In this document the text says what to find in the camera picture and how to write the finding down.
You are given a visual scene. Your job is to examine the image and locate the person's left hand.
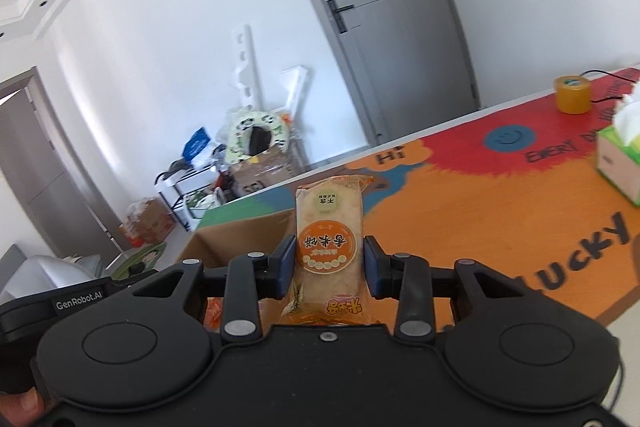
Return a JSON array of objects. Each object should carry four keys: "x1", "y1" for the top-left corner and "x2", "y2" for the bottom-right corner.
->
[{"x1": 0, "y1": 387, "x2": 56, "y2": 427}]

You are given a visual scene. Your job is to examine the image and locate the black cable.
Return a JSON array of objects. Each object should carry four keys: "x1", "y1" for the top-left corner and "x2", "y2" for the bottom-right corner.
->
[{"x1": 580, "y1": 68, "x2": 640, "y2": 105}]

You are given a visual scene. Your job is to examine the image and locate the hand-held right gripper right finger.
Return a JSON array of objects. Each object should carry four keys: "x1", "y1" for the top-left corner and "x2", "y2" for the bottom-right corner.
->
[{"x1": 363, "y1": 234, "x2": 532, "y2": 344}]

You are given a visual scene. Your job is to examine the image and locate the orange rice cracker packet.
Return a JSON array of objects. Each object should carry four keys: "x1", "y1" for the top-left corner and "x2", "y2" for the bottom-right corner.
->
[{"x1": 280, "y1": 174, "x2": 376, "y2": 327}]

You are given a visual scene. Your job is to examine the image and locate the green cartoon floor mat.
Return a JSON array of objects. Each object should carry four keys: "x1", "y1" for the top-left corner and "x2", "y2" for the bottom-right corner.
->
[{"x1": 112, "y1": 242, "x2": 167, "y2": 280}]

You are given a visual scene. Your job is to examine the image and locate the black shoe rack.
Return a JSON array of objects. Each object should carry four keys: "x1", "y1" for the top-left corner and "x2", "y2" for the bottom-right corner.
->
[{"x1": 154, "y1": 159, "x2": 226, "y2": 233}]

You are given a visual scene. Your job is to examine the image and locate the orange print cardboard box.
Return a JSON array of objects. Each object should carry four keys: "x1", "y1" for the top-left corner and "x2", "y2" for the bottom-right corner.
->
[{"x1": 120, "y1": 197, "x2": 176, "y2": 248}]

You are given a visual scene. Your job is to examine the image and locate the green tissue box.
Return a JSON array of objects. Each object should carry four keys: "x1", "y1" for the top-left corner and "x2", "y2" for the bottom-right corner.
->
[{"x1": 595, "y1": 84, "x2": 640, "y2": 208}]

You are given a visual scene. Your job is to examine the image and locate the green panda toilet seat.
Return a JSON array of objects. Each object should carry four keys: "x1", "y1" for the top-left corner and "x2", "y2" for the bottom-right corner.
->
[{"x1": 225, "y1": 107, "x2": 292, "y2": 165}]

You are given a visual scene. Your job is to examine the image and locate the yellow tape roll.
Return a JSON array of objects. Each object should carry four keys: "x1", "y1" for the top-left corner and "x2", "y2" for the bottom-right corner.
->
[{"x1": 553, "y1": 75, "x2": 593, "y2": 114}]

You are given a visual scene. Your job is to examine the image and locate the grey doorway frame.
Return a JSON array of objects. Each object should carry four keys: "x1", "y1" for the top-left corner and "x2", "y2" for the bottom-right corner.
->
[{"x1": 0, "y1": 66, "x2": 126, "y2": 260}]

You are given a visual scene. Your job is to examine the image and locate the taped brown cardboard box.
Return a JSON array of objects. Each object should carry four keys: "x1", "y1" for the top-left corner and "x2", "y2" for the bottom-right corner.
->
[{"x1": 232, "y1": 147, "x2": 306, "y2": 198}]

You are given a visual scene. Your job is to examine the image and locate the grey door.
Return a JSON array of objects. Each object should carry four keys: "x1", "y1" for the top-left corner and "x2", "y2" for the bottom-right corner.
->
[{"x1": 270, "y1": 0, "x2": 483, "y2": 148}]

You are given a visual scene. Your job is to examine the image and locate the blue white bag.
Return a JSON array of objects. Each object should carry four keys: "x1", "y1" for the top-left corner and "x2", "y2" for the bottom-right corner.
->
[{"x1": 182, "y1": 127, "x2": 213, "y2": 162}]

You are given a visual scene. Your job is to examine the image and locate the short white perforated board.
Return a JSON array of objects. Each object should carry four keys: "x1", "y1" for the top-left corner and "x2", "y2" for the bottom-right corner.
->
[{"x1": 278, "y1": 66, "x2": 312, "y2": 118}]

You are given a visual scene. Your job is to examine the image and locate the grey chair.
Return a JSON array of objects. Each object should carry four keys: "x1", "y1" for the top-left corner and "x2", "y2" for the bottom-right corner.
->
[{"x1": 0, "y1": 244, "x2": 103, "y2": 305}]

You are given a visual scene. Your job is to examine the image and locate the tall white perforated board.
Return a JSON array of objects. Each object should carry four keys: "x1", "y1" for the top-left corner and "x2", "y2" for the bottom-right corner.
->
[{"x1": 229, "y1": 23, "x2": 261, "y2": 110}]

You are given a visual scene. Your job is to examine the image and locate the black door handle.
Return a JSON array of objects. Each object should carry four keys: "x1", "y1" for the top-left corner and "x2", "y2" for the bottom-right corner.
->
[{"x1": 326, "y1": 0, "x2": 355, "y2": 34}]

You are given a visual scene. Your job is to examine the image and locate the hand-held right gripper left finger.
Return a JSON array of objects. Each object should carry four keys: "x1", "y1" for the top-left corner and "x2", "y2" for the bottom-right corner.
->
[{"x1": 127, "y1": 234, "x2": 298, "y2": 344}]

